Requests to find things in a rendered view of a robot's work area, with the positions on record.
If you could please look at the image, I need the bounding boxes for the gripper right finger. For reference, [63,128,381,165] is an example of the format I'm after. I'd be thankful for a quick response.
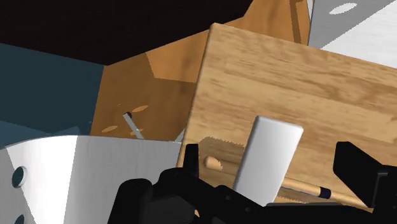
[332,141,397,224]

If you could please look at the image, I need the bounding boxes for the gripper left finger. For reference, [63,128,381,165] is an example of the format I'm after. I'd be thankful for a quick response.
[108,143,268,224]

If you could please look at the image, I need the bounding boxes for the white panel with round holes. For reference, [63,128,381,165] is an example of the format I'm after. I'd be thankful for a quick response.
[308,0,397,69]
[0,135,183,224]

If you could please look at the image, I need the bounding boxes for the thin grey rod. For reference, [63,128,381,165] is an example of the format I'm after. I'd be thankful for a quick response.
[122,111,145,140]

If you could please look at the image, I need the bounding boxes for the white-headed wooden mallet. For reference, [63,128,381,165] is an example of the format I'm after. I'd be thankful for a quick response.
[203,115,372,209]

